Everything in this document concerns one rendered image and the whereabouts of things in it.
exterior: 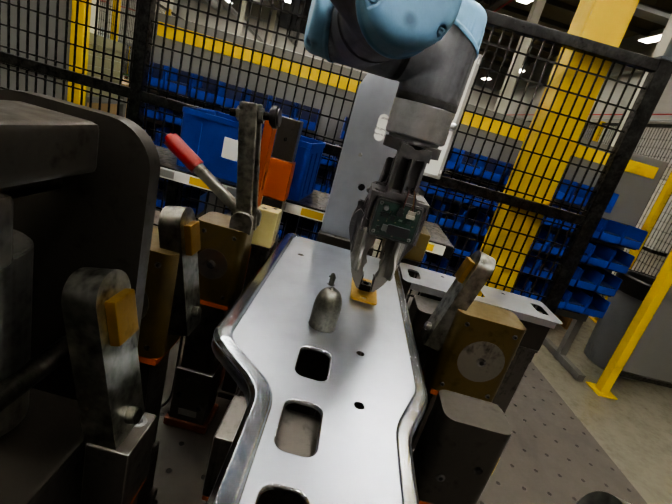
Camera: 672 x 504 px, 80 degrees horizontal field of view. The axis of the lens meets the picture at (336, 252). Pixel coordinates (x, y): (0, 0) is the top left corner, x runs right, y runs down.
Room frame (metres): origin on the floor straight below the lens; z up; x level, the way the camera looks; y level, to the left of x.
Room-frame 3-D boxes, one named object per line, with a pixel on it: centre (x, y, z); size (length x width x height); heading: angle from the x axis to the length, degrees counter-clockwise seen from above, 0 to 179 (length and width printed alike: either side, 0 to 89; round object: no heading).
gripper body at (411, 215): (0.51, -0.06, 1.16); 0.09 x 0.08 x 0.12; 1
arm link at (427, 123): (0.52, -0.06, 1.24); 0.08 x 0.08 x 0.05
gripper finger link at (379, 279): (0.52, -0.08, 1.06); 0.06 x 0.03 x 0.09; 1
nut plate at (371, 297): (0.55, -0.05, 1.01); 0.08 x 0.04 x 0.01; 1
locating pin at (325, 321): (0.42, -0.01, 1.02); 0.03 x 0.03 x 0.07
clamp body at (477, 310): (0.49, -0.23, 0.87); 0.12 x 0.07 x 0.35; 91
